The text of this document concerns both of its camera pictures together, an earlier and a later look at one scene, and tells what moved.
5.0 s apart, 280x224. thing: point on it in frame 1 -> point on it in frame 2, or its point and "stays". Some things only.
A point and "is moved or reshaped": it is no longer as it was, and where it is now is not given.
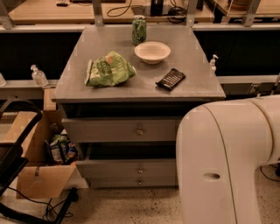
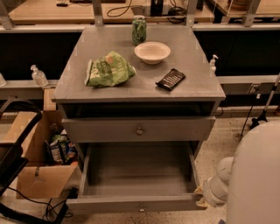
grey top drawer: x=122 y=129 stays
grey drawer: x=128 y=160 is moved or reshaped
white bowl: x=151 y=52 stays
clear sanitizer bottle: x=38 y=76 stays
